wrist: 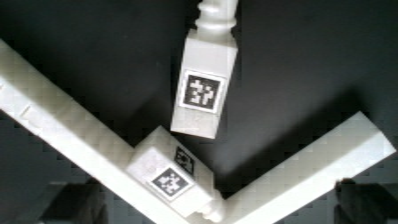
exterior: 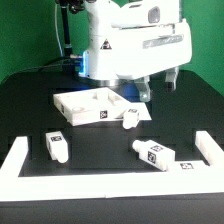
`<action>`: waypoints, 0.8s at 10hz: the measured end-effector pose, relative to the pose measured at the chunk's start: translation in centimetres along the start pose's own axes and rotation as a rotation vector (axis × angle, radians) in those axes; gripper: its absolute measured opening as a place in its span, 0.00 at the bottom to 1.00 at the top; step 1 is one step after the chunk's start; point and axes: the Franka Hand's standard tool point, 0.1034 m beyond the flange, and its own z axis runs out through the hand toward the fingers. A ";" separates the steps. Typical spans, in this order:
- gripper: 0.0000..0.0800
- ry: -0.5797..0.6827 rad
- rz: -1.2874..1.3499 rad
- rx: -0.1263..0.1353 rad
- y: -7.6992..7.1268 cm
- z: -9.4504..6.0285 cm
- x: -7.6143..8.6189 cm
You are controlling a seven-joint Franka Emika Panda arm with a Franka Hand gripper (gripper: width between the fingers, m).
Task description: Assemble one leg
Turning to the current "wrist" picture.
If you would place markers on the white table leg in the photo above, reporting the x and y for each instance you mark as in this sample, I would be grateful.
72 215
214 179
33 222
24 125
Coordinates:
175 175

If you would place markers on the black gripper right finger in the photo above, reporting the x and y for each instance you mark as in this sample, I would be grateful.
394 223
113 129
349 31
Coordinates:
367 203

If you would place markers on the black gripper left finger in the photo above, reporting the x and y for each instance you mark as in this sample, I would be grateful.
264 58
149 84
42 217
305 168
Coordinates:
78 207

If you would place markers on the white table leg tagged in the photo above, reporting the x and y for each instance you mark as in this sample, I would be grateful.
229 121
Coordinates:
207 70

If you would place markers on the white U-shaped obstacle fence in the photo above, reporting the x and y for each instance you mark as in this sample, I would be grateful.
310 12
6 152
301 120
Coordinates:
344 153

